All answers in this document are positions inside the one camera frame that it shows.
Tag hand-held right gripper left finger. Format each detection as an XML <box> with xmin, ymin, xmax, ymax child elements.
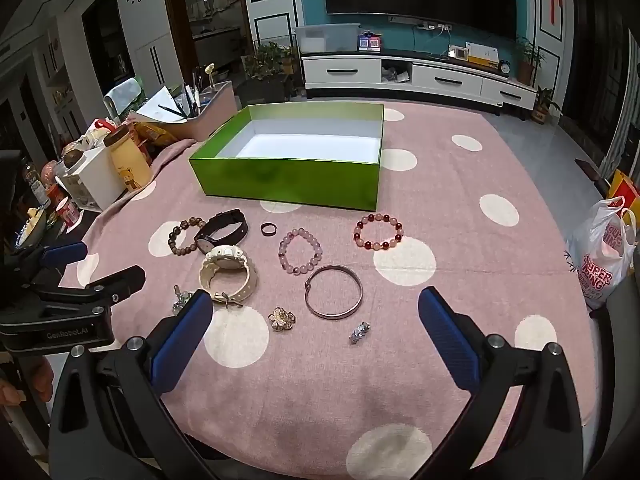
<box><xmin>47</xmin><ymin>289</ymin><xmax>216</xmax><ymax>480</ymax></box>

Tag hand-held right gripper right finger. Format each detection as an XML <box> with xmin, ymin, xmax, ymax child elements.
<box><xmin>417</xmin><ymin>286</ymin><xmax>586</xmax><ymax>480</ymax></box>

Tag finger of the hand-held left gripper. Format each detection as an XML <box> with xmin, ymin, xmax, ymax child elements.
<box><xmin>29</xmin><ymin>265</ymin><xmax>147</xmax><ymax>312</ymax></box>
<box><xmin>0</xmin><ymin>241</ymin><xmax>89</xmax><ymax>292</ymax></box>

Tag silver green charm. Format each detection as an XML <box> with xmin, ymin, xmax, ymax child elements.
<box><xmin>171</xmin><ymin>285</ymin><xmax>193</xmax><ymax>316</ymax></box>

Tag brown bead bracelet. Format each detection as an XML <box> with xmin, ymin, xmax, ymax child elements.
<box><xmin>167</xmin><ymin>216</ymin><xmax>207</xmax><ymax>256</ymax></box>

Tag cream wrist watch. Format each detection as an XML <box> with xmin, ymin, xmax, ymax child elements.
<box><xmin>199</xmin><ymin>244</ymin><xmax>259</xmax><ymax>307</ymax></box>

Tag black watch strap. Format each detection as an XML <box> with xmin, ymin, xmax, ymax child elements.
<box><xmin>194</xmin><ymin>208</ymin><xmax>249</xmax><ymax>254</ymax></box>

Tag metal bangle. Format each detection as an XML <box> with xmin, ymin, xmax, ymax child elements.
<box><xmin>305</xmin><ymin>264</ymin><xmax>364</xmax><ymax>319</ymax></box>

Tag red bead bracelet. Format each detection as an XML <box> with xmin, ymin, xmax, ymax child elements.
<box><xmin>353</xmin><ymin>213</ymin><xmax>405</xmax><ymax>252</ymax></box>

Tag green cardboard box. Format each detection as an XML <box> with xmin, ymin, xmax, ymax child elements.
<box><xmin>188</xmin><ymin>103</ymin><xmax>385</xmax><ymax>212</ymax></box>

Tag person's left hand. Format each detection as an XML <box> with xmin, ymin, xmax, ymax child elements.
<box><xmin>0</xmin><ymin>359</ymin><xmax>54</xmax><ymax>407</ymax></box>

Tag red paper cup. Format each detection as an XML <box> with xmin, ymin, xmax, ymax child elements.
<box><xmin>55</xmin><ymin>199</ymin><xmax>81</xmax><ymax>228</ymax></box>

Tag pink polka dot tablecloth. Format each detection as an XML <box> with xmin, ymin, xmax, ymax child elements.
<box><xmin>59</xmin><ymin>95</ymin><xmax>601</xmax><ymax>480</ymax></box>

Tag white drawer organizer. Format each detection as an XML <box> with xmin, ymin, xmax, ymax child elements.
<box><xmin>60</xmin><ymin>147</ymin><xmax>128</xmax><ymax>212</ymax></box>

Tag yellow bear bottle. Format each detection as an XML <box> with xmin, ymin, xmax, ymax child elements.
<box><xmin>103</xmin><ymin>125</ymin><xmax>153</xmax><ymax>192</ymax></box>

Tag orange snack packets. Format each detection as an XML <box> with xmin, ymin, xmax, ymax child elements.
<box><xmin>127</xmin><ymin>120</ymin><xmax>176</xmax><ymax>148</ymax></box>

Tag grey cloth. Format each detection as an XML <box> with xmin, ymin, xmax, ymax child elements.
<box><xmin>103</xmin><ymin>77</ymin><xmax>146</xmax><ymax>111</ymax></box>

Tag white red plastic bag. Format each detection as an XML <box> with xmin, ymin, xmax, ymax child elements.
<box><xmin>565</xmin><ymin>196</ymin><xmax>638</xmax><ymax>311</ymax></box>

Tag white paper sheet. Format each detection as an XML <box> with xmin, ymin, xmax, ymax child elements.
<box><xmin>135</xmin><ymin>86</ymin><xmax>188</xmax><ymax>123</ymax></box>

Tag bunch of pens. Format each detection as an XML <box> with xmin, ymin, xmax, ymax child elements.
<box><xmin>182</xmin><ymin>67</ymin><xmax>208</xmax><ymax>118</ymax></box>

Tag pink desk organizer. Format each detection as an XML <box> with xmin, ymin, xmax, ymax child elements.
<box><xmin>127</xmin><ymin>80</ymin><xmax>238</xmax><ymax>143</ymax></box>

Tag yellow red paper bag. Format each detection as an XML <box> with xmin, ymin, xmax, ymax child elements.
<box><xmin>607</xmin><ymin>169</ymin><xmax>640</xmax><ymax>211</ymax></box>

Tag small potted plant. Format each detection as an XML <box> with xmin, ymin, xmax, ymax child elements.
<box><xmin>531</xmin><ymin>85</ymin><xmax>563</xmax><ymax>125</ymax></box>

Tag leafy plant in black stand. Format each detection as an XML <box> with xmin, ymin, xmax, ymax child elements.
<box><xmin>235</xmin><ymin>40</ymin><xmax>297</xmax><ymax>106</ymax></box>

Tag white tv cabinet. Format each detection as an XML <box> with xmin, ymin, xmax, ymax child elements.
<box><xmin>300</xmin><ymin>49</ymin><xmax>538</xmax><ymax>111</ymax></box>

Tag yellow white box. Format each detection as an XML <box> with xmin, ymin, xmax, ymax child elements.
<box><xmin>465</xmin><ymin>41</ymin><xmax>501</xmax><ymax>68</ymax></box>

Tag tall potted plant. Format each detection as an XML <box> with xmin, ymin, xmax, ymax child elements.
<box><xmin>515</xmin><ymin>35</ymin><xmax>546</xmax><ymax>86</ymax></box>

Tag clear storage box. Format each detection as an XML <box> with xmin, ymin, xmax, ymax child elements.
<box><xmin>294</xmin><ymin>23</ymin><xmax>361</xmax><ymax>54</ymax></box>

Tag dark door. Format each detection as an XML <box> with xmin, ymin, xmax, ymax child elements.
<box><xmin>565</xmin><ymin>0</ymin><xmax>626</xmax><ymax>126</ymax></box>

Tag pink bead bracelet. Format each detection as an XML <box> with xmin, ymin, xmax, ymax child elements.
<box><xmin>278</xmin><ymin>228</ymin><xmax>323</xmax><ymax>276</ymax></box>

